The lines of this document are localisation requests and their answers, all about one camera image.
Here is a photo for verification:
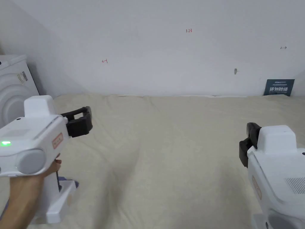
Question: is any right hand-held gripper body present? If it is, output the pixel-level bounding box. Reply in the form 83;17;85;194
239;125;305;229

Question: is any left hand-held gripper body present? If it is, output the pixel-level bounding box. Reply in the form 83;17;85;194
0;95;94;225

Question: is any person's left hand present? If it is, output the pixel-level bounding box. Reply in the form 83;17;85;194
7;159;62;216

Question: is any dark blue sign card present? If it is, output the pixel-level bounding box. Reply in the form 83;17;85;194
263;79;295;97

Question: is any white washing machine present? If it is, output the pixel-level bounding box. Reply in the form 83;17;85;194
0;54;47;128

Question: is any bed with beige sheet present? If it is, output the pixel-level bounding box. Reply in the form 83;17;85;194
29;93;305;229

